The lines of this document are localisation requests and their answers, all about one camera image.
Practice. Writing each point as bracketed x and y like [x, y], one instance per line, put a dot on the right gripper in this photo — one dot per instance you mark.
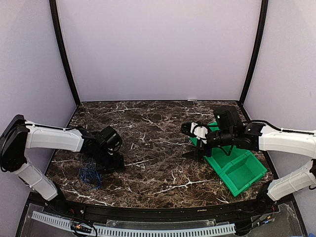
[196, 155]

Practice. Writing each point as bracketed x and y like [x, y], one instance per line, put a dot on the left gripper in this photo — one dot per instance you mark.
[118, 164]

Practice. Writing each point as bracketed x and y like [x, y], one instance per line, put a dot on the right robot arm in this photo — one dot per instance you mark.
[257, 135]

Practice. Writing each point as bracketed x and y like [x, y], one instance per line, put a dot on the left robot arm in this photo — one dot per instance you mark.
[102, 146]

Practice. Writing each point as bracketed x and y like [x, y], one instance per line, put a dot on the green bin near compartment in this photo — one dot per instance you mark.
[238, 175]

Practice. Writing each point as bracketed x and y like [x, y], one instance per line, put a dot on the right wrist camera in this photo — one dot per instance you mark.
[195, 130]

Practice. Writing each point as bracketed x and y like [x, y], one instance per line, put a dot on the black front rail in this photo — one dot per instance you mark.
[240, 211]

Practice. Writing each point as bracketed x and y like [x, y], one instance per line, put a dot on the white slotted cable duct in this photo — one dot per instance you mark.
[136, 229]

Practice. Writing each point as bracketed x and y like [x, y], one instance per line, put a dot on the left black frame post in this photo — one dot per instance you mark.
[62, 51]

